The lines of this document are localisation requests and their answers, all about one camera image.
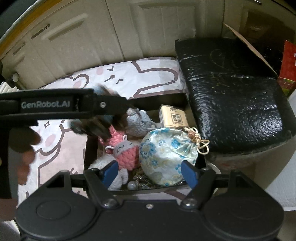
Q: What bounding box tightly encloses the white yarn ball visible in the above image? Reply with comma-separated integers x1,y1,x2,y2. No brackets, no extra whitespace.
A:
88,154,128,191

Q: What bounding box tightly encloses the pink crochet doll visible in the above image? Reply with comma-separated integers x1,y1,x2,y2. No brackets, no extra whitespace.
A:
101,126,139,171

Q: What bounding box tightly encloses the grey crochet mouse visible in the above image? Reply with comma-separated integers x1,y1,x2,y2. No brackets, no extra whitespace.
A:
125,108,157,138

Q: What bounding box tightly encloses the blue floral drawstring pouch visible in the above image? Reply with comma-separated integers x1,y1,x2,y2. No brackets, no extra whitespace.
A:
139,127,210,186

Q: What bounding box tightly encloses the yellow tissue pack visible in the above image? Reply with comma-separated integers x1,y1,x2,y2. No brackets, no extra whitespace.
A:
159,104,189,128

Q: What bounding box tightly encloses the striped rope toy with pearls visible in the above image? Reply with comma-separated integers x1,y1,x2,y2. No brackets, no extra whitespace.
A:
127,168,159,190

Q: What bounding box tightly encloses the person's left hand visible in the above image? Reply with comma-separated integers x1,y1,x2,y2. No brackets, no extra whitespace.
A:
1,127,41,221

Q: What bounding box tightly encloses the cartoon bunny bed sheet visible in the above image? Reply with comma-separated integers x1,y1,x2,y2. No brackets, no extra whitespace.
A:
17,57,193,204

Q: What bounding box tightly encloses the black cardboard box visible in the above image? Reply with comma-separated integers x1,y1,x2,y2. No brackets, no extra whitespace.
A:
84,93,209,191

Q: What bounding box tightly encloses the cream cabinet with doors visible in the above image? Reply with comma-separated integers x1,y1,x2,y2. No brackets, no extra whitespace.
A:
1,1,295,88

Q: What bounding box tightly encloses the small round clock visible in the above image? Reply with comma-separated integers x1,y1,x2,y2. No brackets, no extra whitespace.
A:
11,72,20,83

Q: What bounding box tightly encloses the cream ribbed suitcase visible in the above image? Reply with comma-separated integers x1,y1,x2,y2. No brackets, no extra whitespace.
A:
0,82,19,94

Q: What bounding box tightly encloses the black wrapped package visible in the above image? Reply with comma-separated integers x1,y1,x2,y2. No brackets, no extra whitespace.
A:
175,38,295,155

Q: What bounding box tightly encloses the red Tuborg carton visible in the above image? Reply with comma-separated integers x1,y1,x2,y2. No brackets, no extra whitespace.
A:
277,40,296,97

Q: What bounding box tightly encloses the brown cardboard box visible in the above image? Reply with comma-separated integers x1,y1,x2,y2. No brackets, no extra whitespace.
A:
224,9,295,75

